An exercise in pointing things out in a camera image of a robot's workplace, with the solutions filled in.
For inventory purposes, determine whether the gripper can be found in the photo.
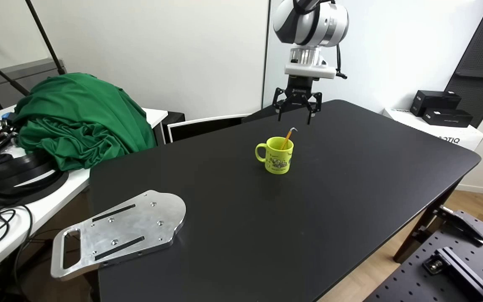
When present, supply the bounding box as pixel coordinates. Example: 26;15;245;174
272;75;323;125

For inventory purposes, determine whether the orange pen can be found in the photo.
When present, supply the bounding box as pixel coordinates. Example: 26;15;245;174
280;128;298;151

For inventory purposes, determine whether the yellow-green mug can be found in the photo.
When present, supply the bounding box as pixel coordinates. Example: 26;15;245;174
255;136;295;175

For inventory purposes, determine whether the black box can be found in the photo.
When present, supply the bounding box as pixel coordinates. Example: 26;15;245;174
422;108;474;128
410;90;462;117

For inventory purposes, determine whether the white cardboard box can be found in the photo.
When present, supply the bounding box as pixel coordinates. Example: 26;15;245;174
383;107;483;152

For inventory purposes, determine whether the silver metal plate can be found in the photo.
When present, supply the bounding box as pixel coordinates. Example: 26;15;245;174
50;190;187;281

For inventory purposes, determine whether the black clamp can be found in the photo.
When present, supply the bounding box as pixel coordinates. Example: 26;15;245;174
434;206;483;245

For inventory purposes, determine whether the green cloth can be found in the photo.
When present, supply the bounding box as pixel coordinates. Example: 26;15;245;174
13;73;158;172

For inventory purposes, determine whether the black perforated board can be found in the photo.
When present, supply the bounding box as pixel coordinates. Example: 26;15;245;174
363;209;483;302

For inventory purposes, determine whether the black pole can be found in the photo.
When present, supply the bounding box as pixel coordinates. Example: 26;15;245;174
25;0;66;76

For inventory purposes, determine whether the grey cabinet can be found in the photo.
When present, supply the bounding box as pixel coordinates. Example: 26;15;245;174
0;58;64;108

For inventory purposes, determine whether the white table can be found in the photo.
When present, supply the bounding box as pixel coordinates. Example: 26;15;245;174
0;105;169;286

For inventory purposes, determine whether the black perforated wall panel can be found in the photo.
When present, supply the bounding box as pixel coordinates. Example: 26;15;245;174
444;0;483;129

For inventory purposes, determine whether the black rail bracket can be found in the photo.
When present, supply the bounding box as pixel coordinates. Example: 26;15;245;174
422;247;483;301

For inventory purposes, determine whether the coil of black straps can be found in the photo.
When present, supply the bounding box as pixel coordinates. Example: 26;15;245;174
0;150;70;207

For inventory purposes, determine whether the black cable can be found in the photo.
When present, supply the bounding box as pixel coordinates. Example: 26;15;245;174
0;205;33;252

